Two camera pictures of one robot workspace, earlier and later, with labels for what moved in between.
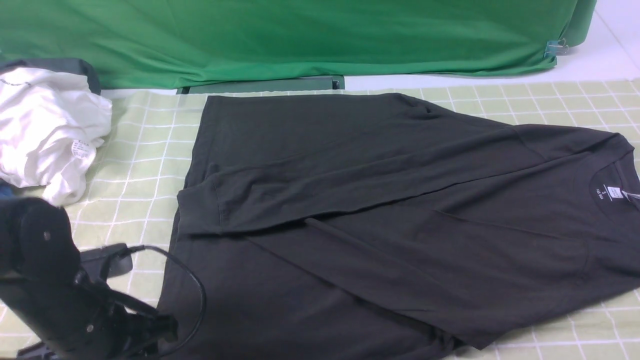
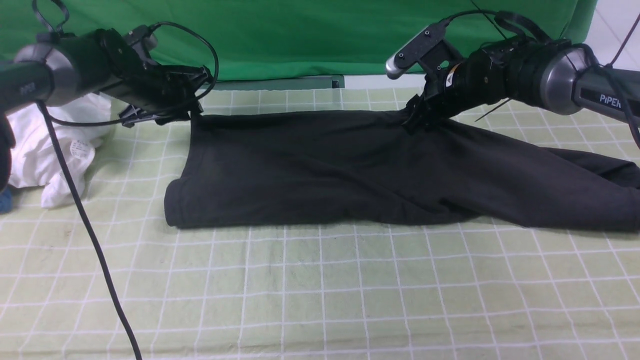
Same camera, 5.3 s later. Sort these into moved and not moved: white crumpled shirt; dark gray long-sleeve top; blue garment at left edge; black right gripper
Moved: dark gray long-sleeve top; black right gripper
Not moved: blue garment at left edge; white crumpled shirt
